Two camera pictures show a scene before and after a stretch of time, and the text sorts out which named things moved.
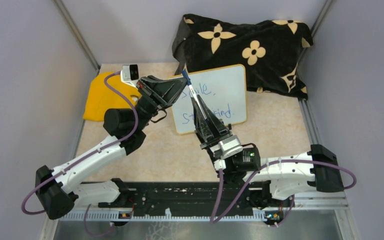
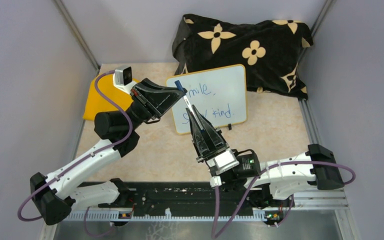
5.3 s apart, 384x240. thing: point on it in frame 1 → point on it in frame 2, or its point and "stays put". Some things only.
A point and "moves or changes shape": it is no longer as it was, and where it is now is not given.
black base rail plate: [198, 196] stays put
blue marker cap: [187, 77] moves or changes shape
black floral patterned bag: [271, 51] stays put
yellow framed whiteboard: [225, 88] stays put
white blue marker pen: [185, 72] → [186, 98]
